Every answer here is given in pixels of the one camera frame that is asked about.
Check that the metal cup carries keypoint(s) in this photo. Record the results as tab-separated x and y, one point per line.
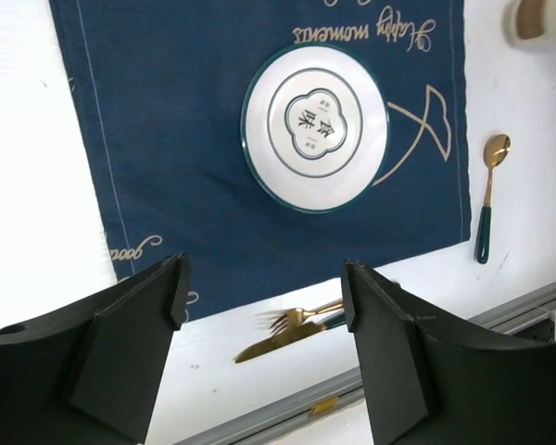
531	24

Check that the gold knife green handle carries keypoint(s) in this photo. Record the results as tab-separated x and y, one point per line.
284	339

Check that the dark blue cloth placemat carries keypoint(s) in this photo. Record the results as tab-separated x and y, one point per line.
158	88

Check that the aluminium frame rail front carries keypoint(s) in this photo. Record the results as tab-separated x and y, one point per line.
532	316

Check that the gold fork green handle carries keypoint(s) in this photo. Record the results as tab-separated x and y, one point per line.
279	321

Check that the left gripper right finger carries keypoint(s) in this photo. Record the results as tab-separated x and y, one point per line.
431	377

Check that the white round plate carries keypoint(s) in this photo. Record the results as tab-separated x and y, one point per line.
314	128

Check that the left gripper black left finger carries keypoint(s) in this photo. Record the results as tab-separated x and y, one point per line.
89	372

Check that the gold spoon green handle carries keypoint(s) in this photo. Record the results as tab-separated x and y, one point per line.
496	150

